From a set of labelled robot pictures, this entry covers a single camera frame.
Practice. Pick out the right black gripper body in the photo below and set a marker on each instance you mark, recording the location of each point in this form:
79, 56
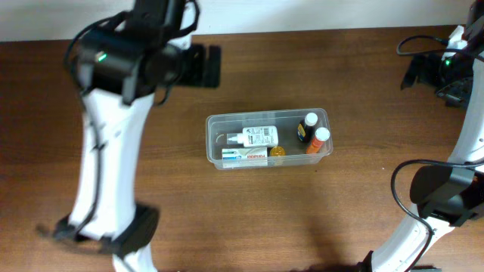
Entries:
416, 69

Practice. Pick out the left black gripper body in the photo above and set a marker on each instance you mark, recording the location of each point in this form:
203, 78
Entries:
204, 66

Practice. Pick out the orange tube white cap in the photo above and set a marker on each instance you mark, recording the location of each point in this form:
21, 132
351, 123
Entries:
320, 137

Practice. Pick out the white spray bottle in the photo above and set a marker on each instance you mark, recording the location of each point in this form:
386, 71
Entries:
259, 136

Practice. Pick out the white Panadol medicine box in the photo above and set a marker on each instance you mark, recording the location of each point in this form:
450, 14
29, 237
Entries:
244, 157

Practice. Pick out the dark bottle white cap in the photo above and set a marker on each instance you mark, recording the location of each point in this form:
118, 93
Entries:
306, 127

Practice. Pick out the small gold lid jar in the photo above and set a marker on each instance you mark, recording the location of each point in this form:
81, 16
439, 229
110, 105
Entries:
277, 155

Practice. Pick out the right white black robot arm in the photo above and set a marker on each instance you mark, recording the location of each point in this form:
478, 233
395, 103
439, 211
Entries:
438, 197

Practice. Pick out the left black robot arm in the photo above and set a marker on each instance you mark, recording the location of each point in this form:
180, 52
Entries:
117, 65

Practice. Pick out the clear plastic container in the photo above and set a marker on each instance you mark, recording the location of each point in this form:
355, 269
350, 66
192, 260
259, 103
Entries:
286, 121

